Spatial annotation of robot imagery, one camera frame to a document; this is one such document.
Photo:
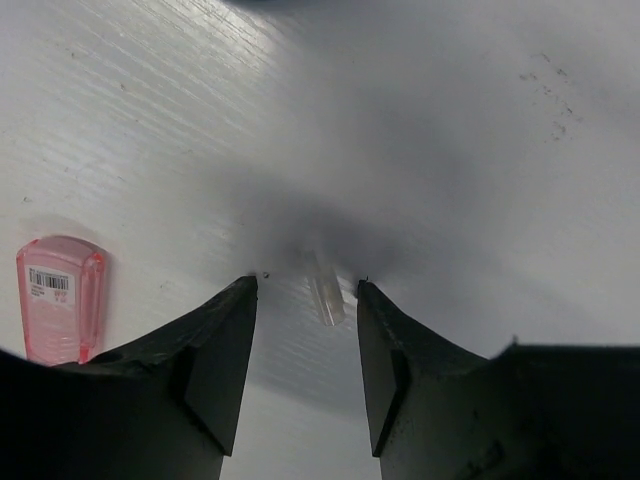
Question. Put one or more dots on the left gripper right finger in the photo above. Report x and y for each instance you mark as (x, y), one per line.
(438, 411)

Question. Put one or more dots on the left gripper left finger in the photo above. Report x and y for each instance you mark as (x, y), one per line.
(164, 406)

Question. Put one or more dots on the pink lead case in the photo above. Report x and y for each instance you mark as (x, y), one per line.
(61, 282)

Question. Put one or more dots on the clear pen cap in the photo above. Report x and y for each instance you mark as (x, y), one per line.
(324, 287)

